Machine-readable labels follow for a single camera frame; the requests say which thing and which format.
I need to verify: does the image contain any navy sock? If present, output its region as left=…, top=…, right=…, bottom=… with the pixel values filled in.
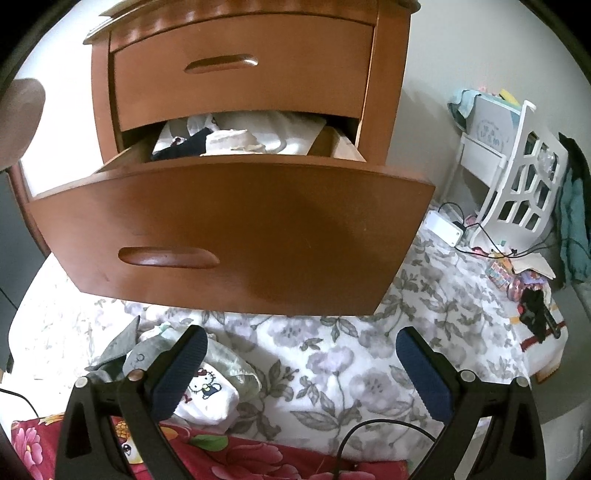
left=152, top=129, right=211, bottom=162

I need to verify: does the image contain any white power box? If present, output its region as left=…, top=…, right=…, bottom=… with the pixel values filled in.
left=425, top=211, right=464, bottom=245

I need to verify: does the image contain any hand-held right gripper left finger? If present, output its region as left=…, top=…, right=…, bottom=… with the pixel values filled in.
left=54, top=324, right=208, bottom=480

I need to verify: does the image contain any colourful cube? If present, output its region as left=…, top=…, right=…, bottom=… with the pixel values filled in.
left=487, top=261, right=515, bottom=289

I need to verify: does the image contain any dark cabinet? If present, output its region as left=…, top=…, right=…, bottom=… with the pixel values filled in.
left=0, top=168, right=47, bottom=374

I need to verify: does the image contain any white sock cat print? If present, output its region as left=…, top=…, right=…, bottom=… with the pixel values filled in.
left=173, top=357, right=238, bottom=425

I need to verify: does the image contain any black cable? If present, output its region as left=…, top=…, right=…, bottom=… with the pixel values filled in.
left=335, top=418, right=444, bottom=480
left=0, top=388, right=42, bottom=423
left=436, top=202, right=555, bottom=259

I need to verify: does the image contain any white storage box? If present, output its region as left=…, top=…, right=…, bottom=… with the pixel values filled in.
left=466, top=95, right=520, bottom=153

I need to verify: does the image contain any white cloth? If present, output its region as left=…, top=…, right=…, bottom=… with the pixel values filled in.
left=152, top=110, right=365, bottom=162

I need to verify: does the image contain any beige paper sheet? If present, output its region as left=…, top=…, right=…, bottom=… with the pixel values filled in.
left=512, top=256, right=557, bottom=280

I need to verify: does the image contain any pink candy jar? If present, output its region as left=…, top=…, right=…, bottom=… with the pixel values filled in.
left=508, top=272, right=548, bottom=303

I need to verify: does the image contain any wooden bed frame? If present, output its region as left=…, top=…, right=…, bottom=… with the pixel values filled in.
left=7, top=164, right=49, bottom=259

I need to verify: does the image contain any wooden nightstand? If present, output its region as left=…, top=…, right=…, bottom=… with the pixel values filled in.
left=83, top=0, right=423, bottom=167

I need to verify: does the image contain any teal cloth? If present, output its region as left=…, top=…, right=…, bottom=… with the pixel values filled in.
left=448, top=89, right=483, bottom=123

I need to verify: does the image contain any grey cloth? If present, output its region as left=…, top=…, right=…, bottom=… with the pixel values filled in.
left=85, top=316, right=162, bottom=384

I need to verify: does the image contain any white lattice rack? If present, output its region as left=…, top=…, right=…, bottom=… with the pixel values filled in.
left=462, top=100, right=570, bottom=252

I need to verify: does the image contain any wooden drawer closed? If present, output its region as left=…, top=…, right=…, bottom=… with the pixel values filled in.
left=108, top=21, right=376, bottom=134

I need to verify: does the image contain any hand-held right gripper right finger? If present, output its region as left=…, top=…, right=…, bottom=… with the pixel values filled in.
left=395, top=325, right=550, bottom=480

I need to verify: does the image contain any person's left forearm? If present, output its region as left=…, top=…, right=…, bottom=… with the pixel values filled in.
left=0, top=78, right=47, bottom=169

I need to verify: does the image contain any dark jacket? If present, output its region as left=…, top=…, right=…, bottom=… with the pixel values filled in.
left=558, top=133, right=589, bottom=185

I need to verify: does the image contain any teal garment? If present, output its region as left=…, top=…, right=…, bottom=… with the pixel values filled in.
left=556, top=171, right=591, bottom=287

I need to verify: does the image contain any wooden drawer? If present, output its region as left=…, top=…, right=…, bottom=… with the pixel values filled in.
left=25, top=124, right=437, bottom=317
left=108, top=21, right=376, bottom=134

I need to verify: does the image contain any red floral blanket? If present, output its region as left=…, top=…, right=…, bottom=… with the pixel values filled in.
left=11, top=413, right=416, bottom=480

